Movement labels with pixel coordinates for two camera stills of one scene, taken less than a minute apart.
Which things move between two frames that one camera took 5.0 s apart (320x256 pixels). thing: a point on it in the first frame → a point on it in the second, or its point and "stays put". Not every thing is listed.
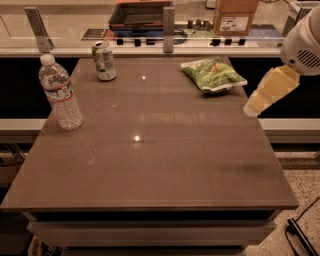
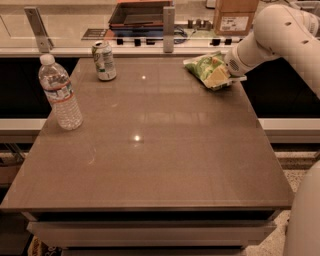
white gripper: x=299 y=50 → x=234 y=64
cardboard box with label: x=234 y=17 stays put
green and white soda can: x=103 y=58 stays put
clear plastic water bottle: x=58 y=88 stays put
